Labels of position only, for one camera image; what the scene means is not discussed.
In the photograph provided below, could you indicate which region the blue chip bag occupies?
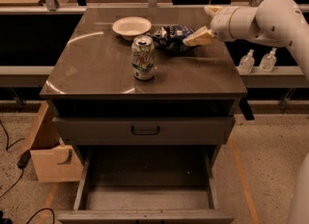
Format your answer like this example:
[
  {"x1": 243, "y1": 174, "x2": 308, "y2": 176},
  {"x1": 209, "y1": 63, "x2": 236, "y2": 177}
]
[{"x1": 151, "y1": 25, "x2": 194, "y2": 53}]

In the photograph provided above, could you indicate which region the open grey lower drawer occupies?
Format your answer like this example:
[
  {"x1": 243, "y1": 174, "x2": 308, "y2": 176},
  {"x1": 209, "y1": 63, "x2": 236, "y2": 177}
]
[{"x1": 58, "y1": 146, "x2": 234, "y2": 224}]

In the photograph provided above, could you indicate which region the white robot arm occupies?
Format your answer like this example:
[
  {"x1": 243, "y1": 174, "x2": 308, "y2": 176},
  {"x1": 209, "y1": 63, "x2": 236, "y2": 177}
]
[{"x1": 183, "y1": 0, "x2": 309, "y2": 80}]

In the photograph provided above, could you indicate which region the grey upper drawer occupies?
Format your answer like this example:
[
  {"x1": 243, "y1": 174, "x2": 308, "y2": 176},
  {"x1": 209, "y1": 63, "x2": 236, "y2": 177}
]
[{"x1": 53, "y1": 117, "x2": 235, "y2": 146}]

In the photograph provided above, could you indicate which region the left clear sanitizer bottle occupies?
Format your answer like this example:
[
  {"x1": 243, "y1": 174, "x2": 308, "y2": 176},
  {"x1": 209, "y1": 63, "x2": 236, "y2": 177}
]
[{"x1": 239, "y1": 49, "x2": 255, "y2": 73}]

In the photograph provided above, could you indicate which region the grey drawer cabinet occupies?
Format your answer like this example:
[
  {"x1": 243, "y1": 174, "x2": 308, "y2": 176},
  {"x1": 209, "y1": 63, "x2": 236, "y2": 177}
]
[{"x1": 41, "y1": 9, "x2": 246, "y2": 163}]

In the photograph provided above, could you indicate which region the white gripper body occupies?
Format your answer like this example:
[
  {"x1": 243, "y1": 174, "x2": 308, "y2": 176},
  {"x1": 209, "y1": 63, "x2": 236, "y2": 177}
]
[{"x1": 211, "y1": 6, "x2": 239, "y2": 42}]

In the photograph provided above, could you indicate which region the green white soda can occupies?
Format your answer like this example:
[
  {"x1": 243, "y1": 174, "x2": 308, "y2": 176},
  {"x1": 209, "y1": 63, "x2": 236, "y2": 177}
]
[{"x1": 131, "y1": 35, "x2": 155, "y2": 80}]

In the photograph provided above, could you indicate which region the clear sanitizer bottle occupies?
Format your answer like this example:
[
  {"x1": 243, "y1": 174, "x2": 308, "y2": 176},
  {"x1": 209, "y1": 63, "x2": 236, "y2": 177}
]
[
  {"x1": 239, "y1": 49, "x2": 255, "y2": 73},
  {"x1": 259, "y1": 47, "x2": 277, "y2": 71}
]

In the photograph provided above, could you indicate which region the black power adapter cable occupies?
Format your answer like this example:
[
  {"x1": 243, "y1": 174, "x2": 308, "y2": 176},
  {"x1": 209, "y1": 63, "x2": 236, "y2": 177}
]
[{"x1": 0, "y1": 120, "x2": 32, "y2": 200}]

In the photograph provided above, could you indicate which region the right clear sanitizer bottle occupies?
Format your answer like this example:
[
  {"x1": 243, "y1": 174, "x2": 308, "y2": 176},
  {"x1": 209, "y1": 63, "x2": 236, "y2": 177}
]
[{"x1": 259, "y1": 47, "x2": 277, "y2": 71}]

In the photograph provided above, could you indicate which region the wooden box on floor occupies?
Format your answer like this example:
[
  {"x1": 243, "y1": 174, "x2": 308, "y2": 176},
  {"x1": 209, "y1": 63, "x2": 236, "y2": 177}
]
[{"x1": 18, "y1": 101, "x2": 83, "y2": 182}]

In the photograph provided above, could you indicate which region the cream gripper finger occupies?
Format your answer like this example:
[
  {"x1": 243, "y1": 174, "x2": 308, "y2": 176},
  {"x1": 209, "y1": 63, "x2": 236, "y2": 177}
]
[
  {"x1": 204, "y1": 5, "x2": 222, "y2": 17},
  {"x1": 183, "y1": 26, "x2": 214, "y2": 47}
]

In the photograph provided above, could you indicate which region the black drawer handle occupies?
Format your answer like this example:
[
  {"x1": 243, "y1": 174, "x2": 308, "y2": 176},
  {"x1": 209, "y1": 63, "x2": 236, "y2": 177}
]
[{"x1": 131, "y1": 126, "x2": 160, "y2": 135}]

